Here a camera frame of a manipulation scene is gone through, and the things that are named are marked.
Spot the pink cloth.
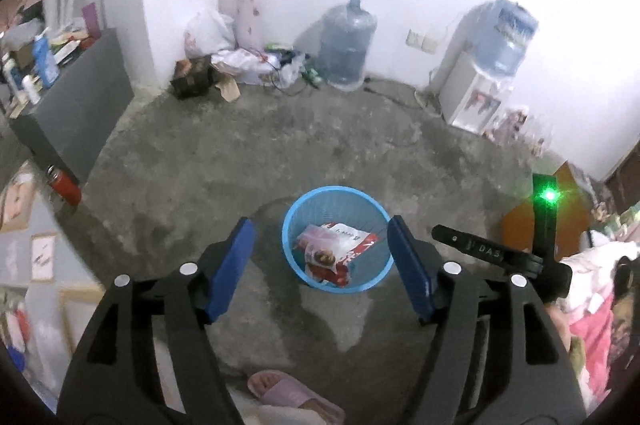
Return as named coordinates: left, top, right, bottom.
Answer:
left=559, top=241, right=640, bottom=412

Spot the clear bag with red print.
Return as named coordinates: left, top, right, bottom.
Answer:
left=298, top=222, right=379, bottom=262

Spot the fruit print tablecloth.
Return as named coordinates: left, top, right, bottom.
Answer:
left=0, top=160, right=103, bottom=408

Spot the orange wooden board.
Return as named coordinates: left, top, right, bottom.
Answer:
left=501, top=159, right=595, bottom=262

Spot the red flask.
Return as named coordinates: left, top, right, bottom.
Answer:
left=47, top=164, right=82, bottom=206

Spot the red snack bag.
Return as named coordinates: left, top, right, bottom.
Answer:
left=303, top=244, right=353, bottom=289

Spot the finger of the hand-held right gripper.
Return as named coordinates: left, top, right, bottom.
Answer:
left=431, top=224, right=545, bottom=275

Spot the small white bottle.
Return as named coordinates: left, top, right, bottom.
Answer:
left=22, top=75, right=42, bottom=106

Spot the tall white bottle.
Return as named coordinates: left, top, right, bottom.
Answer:
left=2, top=56, right=24, bottom=94

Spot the white bag with red print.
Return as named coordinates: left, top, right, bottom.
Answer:
left=183, top=7, right=237, bottom=62

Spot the large blue water jug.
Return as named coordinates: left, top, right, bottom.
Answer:
left=317, top=0, right=379, bottom=92

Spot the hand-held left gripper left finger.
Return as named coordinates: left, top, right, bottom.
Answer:
left=57, top=217, right=258, bottom=425

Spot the white water dispenser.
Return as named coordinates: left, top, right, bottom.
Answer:
left=439, top=52, right=516, bottom=136

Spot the dispenser water bottle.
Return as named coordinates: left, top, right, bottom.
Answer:
left=472, top=0, right=540, bottom=78

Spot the white paper litter pile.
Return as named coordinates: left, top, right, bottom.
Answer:
left=212, top=46, right=307, bottom=88

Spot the dark brown box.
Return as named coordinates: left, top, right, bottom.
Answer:
left=171, top=54, right=217, bottom=100

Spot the blue detergent bottle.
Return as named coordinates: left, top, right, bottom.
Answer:
left=32, top=32, right=61, bottom=88

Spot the grey cabinet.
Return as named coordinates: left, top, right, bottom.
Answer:
left=9, top=27, right=135, bottom=186

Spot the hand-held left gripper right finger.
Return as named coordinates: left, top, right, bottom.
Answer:
left=387, top=215, right=586, bottom=425

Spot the cardboard piece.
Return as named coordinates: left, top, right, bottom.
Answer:
left=215, top=74, right=242, bottom=104

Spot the wall socket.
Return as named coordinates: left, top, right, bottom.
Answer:
left=405, top=29, right=437, bottom=54

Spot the blue mesh waste basket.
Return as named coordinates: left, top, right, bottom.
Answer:
left=281, top=186, right=394, bottom=294

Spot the pink slipper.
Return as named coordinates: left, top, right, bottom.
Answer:
left=247, top=369, right=347, bottom=425

